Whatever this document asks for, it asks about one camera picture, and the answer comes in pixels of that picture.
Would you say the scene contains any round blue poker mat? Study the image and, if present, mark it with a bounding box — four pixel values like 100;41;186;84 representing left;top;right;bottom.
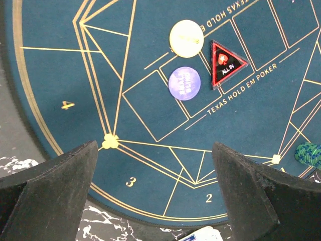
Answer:
1;1;320;226

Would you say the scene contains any purple small blind button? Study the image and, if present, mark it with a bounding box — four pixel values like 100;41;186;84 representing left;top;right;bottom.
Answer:
168;66;201;101

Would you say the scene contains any green poker chip stack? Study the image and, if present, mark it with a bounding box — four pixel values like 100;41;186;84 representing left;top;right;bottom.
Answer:
294;142;321;169

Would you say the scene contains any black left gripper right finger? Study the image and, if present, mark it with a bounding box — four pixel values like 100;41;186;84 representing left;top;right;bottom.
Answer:
212;142;320;240

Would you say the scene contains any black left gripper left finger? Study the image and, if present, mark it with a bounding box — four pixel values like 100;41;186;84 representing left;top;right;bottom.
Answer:
1;141;98;240

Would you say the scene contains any blue playing card box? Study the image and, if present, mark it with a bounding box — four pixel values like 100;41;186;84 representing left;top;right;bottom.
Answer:
179;226;223;241

